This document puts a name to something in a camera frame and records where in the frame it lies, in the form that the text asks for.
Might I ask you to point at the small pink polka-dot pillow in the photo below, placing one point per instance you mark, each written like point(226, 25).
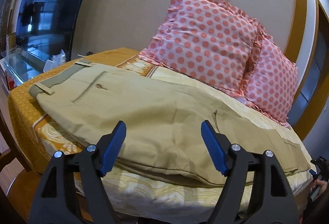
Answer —
point(272, 85)

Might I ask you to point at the large pink polka-dot pillow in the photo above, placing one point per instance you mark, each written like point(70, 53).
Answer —
point(205, 39)

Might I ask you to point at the yellow patterned bedspread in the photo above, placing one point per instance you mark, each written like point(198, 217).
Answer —
point(24, 116)

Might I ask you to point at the khaki pants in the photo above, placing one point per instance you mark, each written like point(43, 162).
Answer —
point(154, 111)

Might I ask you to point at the wooden door frame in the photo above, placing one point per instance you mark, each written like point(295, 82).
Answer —
point(299, 8)

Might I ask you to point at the person's right hand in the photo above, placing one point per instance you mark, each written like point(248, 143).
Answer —
point(321, 184)

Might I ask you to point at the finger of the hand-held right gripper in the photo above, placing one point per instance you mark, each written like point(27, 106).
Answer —
point(320, 163)

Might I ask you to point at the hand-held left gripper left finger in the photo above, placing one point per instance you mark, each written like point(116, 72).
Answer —
point(114, 147)

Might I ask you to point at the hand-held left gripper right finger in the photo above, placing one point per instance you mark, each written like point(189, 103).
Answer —
point(213, 148)

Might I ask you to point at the white plastic bag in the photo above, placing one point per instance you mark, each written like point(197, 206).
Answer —
point(57, 59)

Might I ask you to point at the glass television stand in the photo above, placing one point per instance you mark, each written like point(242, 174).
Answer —
point(18, 66)

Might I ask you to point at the dark glass door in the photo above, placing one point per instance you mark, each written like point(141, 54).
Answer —
point(314, 67)

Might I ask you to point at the black flat television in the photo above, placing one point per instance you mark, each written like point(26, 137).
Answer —
point(51, 13)

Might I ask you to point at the dark wooden bed frame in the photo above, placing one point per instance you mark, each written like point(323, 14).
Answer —
point(12, 141)

